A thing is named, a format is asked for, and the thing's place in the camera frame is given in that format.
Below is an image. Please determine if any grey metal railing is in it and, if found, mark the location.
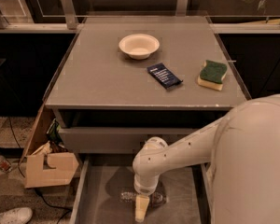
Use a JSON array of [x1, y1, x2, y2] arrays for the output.
[[0, 0, 280, 34]]

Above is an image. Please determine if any white paper bowl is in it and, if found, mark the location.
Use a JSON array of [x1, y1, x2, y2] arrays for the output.
[[119, 34, 160, 60]]

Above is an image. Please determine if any white sneaker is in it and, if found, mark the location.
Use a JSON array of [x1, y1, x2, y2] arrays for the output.
[[0, 207, 33, 224]]

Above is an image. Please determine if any black floor cable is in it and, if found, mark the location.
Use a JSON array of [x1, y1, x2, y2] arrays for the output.
[[7, 116, 73, 224]]

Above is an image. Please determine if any small bottle on floor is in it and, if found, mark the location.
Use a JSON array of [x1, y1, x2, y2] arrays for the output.
[[0, 156, 12, 173]]

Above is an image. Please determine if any green snack bag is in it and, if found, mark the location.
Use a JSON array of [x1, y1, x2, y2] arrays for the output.
[[46, 119, 62, 144]]

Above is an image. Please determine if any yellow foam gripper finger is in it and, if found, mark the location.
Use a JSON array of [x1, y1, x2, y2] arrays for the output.
[[135, 194, 150, 223]]

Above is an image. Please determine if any dark blue snack packet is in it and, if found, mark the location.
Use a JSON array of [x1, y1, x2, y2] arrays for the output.
[[147, 63, 182, 89]]

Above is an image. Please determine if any open grey middle drawer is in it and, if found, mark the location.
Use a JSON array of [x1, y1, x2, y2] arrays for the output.
[[69, 155, 211, 224]]

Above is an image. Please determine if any grey drawer cabinet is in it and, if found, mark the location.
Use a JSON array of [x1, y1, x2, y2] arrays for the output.
[[42, 14, 253, 224]]

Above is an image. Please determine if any brown cardboard box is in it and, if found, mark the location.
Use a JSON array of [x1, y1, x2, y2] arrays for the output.
[[20, 105, 79, 189]]

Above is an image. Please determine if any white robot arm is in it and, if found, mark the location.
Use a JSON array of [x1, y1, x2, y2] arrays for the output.
[[133, 94, 280, 224]]

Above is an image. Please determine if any grey top drawer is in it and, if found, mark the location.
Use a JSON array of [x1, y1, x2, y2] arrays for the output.
[[59, 127, 195, 154]]

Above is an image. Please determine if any clear plastic water bottle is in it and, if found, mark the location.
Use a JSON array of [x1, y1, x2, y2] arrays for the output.
[[119, 189, 167, 207]]

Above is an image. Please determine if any yellow green sponge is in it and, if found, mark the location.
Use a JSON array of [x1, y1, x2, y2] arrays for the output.
[[197, 60, 228, 91]]

